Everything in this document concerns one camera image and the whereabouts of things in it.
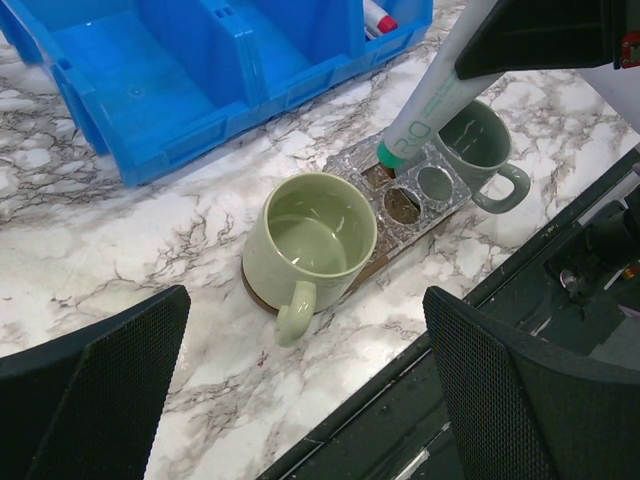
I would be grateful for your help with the toothpaste tube red cap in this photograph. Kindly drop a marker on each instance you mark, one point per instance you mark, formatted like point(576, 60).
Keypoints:
point(377, 21)

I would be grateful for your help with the black metal base rail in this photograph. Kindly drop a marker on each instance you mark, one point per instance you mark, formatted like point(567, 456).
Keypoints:
point(575, 285)

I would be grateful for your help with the grey ceramic mug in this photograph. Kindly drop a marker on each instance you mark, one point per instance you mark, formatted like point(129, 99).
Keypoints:
point(477, 144)

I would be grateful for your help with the light green ceramic mug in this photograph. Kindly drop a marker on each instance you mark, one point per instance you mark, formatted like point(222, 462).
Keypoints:
point(313, 236)

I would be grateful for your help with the oval wooden tray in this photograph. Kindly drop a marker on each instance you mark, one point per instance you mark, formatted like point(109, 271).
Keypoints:
point(378, 260)

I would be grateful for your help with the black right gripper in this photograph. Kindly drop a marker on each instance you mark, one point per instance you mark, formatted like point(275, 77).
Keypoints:
point(525, 35)

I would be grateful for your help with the clear plastic square holder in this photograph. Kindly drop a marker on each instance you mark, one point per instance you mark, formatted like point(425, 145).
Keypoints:
point(408, 204)

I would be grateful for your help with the blue plastic divided bin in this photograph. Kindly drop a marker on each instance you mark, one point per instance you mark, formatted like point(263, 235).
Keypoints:
point(158, 83)

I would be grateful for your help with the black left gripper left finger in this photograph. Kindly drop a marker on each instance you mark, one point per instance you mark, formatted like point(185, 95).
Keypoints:
point(86, 405)

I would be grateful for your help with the toothpaste tube green cap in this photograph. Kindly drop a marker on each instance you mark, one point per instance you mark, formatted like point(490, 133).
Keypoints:
point(439, 95)

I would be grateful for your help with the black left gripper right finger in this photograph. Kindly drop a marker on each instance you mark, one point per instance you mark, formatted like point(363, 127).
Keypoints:
point(524, 408)

